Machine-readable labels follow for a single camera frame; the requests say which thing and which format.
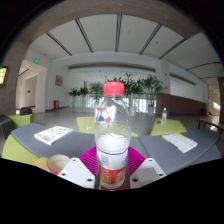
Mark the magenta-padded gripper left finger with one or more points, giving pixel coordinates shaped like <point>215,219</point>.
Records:
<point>75,172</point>

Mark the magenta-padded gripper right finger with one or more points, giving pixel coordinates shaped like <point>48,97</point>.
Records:
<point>148,172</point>

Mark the clear red-capped water bottle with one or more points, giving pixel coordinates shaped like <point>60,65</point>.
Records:
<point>112,146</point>

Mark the small clear water bottle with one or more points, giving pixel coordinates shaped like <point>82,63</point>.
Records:
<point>164,118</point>

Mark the red and white cup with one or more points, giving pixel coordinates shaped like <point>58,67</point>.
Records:
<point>57,163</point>

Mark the yellow and white booklet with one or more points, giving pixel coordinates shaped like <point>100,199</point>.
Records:
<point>180,142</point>

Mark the white colourful magazine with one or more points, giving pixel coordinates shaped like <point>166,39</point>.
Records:
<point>52,134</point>

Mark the wide lime green table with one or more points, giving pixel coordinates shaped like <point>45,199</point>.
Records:
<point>85,125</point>

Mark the small lime green table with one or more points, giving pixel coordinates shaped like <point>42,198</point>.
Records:
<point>173,128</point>

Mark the red fire extinguisher box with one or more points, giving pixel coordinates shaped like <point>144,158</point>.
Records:
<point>56,105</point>

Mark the brown wooden reception counter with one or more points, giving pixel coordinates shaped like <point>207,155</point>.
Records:
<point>181,104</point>

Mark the wooden bench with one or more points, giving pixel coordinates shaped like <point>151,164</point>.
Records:
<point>211,121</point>

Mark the dark grey armchair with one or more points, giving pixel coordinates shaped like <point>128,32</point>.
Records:
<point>6,126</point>

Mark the group of potted green plants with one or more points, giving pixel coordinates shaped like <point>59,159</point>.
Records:
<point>146,86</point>

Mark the green exit sign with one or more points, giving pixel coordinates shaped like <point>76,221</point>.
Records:
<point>36,61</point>

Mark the framed wall picture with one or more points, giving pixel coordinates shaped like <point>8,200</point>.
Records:
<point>59,80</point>

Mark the wall-mounted display screen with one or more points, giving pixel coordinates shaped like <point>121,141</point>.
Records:
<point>3,76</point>

